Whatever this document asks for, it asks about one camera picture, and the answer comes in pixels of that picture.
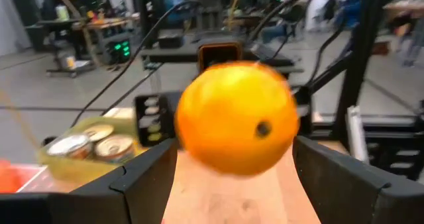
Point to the white cup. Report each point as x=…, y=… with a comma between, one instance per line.
x=63, y=13

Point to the black box orange rim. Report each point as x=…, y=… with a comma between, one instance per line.
x=218, y=55

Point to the orange fruit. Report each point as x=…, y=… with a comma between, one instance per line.
x=236, y=118

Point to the yellow plastic tray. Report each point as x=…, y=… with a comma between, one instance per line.
x=76, y=171

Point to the person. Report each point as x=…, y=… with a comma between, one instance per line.
x=281, y=32

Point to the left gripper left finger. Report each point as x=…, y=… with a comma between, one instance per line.
x=142, y=191

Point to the small metal food can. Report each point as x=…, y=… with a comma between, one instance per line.
x=114, y=147
x=98, y=132
x=71, y=146

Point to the black computer green lights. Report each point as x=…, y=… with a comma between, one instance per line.
x=116, y=51

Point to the low wheeled cart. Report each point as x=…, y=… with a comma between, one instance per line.
x=71, y=72

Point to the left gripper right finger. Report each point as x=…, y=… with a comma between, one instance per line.
x=348, y=197

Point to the wooden desk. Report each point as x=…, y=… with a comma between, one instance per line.
x=106, y=22

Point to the red plastic tray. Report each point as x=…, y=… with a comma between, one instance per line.
x=16, y=179

